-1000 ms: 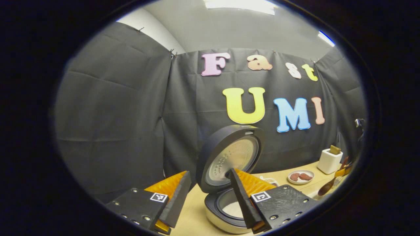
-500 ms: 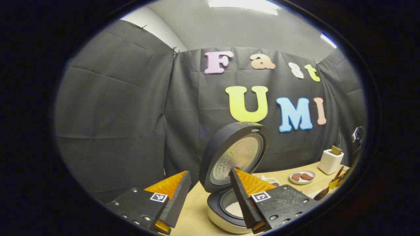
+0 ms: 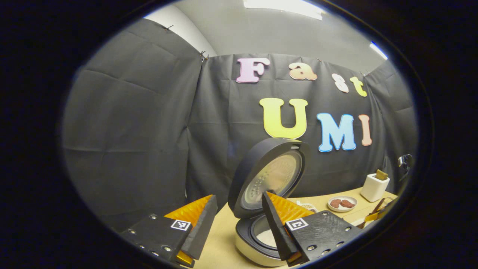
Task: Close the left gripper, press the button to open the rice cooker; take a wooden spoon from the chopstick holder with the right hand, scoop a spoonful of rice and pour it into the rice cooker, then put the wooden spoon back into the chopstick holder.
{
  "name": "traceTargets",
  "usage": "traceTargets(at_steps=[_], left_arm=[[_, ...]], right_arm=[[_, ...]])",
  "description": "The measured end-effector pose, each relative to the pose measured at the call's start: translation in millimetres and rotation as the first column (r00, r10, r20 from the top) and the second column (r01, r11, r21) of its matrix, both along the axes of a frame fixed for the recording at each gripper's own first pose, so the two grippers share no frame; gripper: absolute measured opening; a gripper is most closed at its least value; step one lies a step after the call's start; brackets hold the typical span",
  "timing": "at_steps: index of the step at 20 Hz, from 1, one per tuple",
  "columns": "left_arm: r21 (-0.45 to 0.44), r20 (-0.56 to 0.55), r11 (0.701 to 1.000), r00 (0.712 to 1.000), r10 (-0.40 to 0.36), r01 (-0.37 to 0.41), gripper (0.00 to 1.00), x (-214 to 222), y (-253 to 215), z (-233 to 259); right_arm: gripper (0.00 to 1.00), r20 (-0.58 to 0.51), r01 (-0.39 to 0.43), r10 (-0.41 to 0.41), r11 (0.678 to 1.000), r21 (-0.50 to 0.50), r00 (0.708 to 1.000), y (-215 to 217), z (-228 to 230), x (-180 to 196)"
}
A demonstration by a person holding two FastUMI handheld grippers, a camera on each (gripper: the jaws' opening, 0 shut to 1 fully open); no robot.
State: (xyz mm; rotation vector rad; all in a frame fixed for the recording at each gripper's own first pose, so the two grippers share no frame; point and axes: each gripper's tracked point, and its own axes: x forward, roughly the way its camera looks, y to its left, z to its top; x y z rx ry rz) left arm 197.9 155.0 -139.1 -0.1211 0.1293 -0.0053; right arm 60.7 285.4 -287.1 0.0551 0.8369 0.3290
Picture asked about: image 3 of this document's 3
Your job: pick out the long ceiling light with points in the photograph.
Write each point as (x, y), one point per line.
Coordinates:
(283, 7)

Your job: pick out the white rice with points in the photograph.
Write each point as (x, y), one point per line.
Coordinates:
(267, 239)

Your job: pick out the brown toast slice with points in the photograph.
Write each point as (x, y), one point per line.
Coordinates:
(381, 175)

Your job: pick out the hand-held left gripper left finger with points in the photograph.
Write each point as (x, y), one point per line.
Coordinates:
(199, 231)

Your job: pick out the red meat piece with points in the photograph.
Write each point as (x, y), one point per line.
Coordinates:
(335, 203)
(348, 204)

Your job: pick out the brown wooden spoon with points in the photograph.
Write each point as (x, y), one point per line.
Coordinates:
(375, 209)

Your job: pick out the white toaster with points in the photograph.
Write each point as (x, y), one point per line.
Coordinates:
(373, 190)

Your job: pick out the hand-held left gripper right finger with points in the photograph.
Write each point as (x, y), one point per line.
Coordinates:
(276, 228)

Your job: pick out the white round plate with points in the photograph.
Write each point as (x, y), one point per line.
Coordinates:
(341, 209)

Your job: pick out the grey rice cooker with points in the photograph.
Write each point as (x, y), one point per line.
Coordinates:
(242, 179)

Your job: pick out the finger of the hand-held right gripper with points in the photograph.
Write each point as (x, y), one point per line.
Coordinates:
(375, 216)

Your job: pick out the white divided bean dish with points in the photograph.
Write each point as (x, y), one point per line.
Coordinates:
(308, 206)

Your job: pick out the black backdrop cloth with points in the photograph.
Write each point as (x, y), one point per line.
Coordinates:
(130, 142)

